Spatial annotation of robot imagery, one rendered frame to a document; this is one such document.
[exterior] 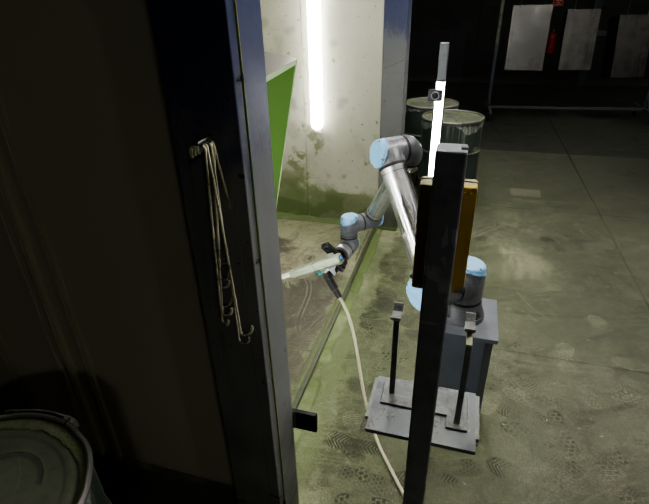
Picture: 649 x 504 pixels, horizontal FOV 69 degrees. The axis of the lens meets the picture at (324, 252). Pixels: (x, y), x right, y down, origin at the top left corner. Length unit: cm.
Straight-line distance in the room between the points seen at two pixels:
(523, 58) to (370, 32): 502
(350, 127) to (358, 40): 67
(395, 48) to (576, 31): 528
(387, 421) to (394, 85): 294
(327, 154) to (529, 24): 522
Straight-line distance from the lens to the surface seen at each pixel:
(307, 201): 440
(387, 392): 156
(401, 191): 195
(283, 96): 247
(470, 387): 227
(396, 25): 390
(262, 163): 124
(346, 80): 401
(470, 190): 101
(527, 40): 868
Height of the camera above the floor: 190
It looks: 29 degrees down
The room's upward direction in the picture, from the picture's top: 1 degrees counter-clockwise
